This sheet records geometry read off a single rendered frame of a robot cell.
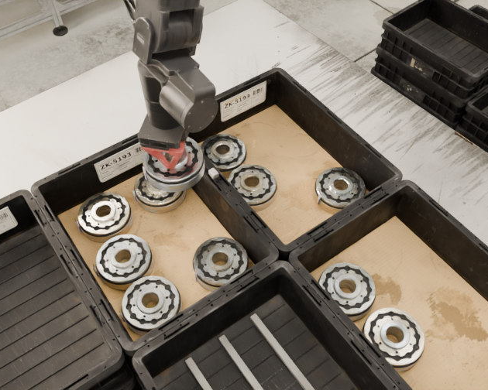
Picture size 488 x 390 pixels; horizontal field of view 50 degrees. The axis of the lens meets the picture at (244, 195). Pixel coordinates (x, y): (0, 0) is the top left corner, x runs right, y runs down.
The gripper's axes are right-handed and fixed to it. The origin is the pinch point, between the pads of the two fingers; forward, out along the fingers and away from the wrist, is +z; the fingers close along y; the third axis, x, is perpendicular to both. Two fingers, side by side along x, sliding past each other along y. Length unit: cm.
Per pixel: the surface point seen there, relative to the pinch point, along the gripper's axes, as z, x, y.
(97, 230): 18.3, 15.2, -7.4
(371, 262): 21.1, -37.3, -1.9
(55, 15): 98, 120, 151
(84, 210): 18.4, 19.5, -3.4
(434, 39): 59, -60, 119
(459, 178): 35, -59, 34
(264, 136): 22.1, -11.3, 26.1
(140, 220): 21.3, 8.9, -2.0
